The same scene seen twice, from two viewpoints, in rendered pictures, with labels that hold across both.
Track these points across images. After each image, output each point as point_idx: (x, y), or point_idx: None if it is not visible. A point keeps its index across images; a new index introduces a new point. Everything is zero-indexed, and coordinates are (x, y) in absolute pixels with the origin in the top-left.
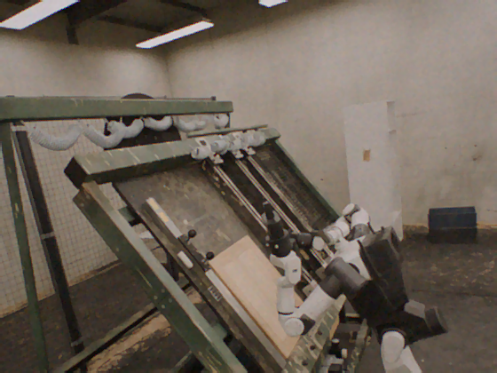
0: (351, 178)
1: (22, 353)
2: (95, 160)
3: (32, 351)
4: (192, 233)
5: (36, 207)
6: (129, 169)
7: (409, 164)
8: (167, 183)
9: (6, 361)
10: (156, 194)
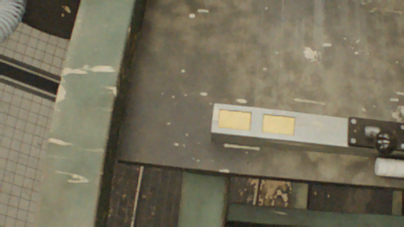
0: None
1: (174, 181)
2: (60, 207)
3: (182, 172)
4: (387, 149)
5: (20, 80)
6: (115, 113)
7: None
8: (188, 0)
9: (170, 205)
10: (203, 64)
